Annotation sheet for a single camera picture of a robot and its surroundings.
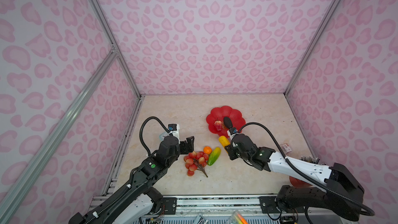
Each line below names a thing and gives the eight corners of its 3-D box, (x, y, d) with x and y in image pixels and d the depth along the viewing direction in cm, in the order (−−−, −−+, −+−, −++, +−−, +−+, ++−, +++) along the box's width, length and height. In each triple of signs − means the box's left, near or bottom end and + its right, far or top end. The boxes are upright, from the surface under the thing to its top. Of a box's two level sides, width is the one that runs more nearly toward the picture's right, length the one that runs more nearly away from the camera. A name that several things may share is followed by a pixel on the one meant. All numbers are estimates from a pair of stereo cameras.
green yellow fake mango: (205, 162, 88) (205, 160, 85) (217, 148, 94) (217, 145, 91) (211, 167, 86) (211, 165, 83) (222, 152, 92) (223, 149, 89)
